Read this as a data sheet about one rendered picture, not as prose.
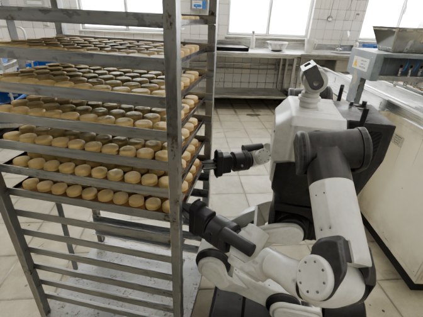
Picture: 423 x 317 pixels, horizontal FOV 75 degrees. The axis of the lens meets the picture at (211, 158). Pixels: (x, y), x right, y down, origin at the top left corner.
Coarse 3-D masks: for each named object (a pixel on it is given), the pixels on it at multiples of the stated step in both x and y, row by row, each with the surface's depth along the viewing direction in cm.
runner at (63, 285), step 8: (40, 280) 113; (48, 280) 116; (56, 280) 116; (64, 288) 113; (72, 288) 112; (80, 288) 110; (88, 288) 113; (104, 296) 110; (112, 296) 109; (120, 296) 108; (128, 296) 111; (136, 304) 108; (144, 304) 107; (152, 304) 106; (160, 304) 108; (168, 304) 108
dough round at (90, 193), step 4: (88, 188) 95; (92, 188) 95; (84, 192) 92; (88, 192) 92; (92, 192) 92; (96, 192) 93; (84, 196) 91; (88, 196) 91; (92, 196) 92; (96, 196) 94
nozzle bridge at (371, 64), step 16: (352, 48) 188; (368, 48) 185; (352, 64) 187; (368, 64) 169; (384, 64) 171; (400, 64) 171; (416, 64) 171; (352, 80) 187; (368, 80) 168; (384, 80) 171; (400, 80) 171; (416, 80) 170; (352, 96) 186
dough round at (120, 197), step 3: (117, 192) 93; (120, 192) 93; (123, 192) 93; (126, 192) 93; (114, 195) 92; (117, 195) 92; (120, 195) 92; (123, 195) 92; (126, 195) 92; (114, 198) 90; (117, 198) 90; (120, 198) 90; (123, 198) 90; (126, 198) 91; (114, 201) 90; (117, 201) 90; (120, 201) 90; (123, 201) 90; (126, 201) 91
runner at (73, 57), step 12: (0, 48) 70; (12, 48) 69; (24, 48) 69; (36, 48) 68; (36, 60) 69; (48, 60) 69; (60, 60) 68; (72, 60) 67; (84, 60) 67; (96, 60) 66; (108, 60) 66; (120, 60) 65; (132, 60) 64; (144, 60) 64; (156, 60) 63
